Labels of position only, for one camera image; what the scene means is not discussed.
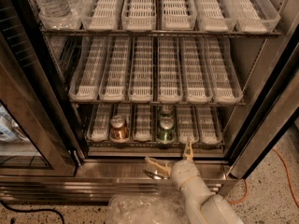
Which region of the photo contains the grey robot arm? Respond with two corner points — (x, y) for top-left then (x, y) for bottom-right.
(145, 138), (245, 224)

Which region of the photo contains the green soda can front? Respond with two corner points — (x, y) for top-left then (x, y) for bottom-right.
(157, 117), (175, 142)

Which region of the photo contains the glass fridge door left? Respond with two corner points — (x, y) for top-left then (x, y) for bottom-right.
(0, 0), (87, 178)

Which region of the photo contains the orange soda can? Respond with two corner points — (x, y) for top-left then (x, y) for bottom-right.
(110, 116), (129, 141)

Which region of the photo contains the bottom wire shelf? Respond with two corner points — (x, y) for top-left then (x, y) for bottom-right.
(87, 140), (224, 149)

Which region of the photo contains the wire shelf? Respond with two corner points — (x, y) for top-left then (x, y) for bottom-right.
(87, 140), (224, 149)
(70, 100), (246, 106)
(41, 29), (283, 38)

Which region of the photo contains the steel fridge door right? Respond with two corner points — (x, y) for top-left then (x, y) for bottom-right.
(223, 0), (299, 179)

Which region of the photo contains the steel fridge base grille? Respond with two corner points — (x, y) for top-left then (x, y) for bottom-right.
(0, 159), (239, 203)

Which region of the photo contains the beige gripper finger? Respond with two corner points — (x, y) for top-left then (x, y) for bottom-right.
(145, 157), (171, 178)
(183, 137), (193, 161)

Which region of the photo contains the black cable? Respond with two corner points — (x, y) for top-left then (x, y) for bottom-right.
(0, 200), (65, 224)

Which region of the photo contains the middle wire shelf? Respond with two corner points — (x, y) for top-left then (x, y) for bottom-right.
(70, 100), (246, 106)

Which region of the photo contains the orange cable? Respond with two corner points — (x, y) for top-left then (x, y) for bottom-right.
(227, 148), (299, 209)

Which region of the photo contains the top wire shelf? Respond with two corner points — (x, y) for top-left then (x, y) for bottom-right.
(41, 29), (283, 38)

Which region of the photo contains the green soda can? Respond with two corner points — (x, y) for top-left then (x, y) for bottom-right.
(159, 105), (175, 118)
(157, 117), (175, 142)

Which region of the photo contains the clear plastic bag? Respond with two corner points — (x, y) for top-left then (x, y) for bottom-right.
(107, 192), (190, 224)

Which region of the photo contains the green soda can rear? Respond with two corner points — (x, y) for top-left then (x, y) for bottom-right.
(159, 105), (175, 118)

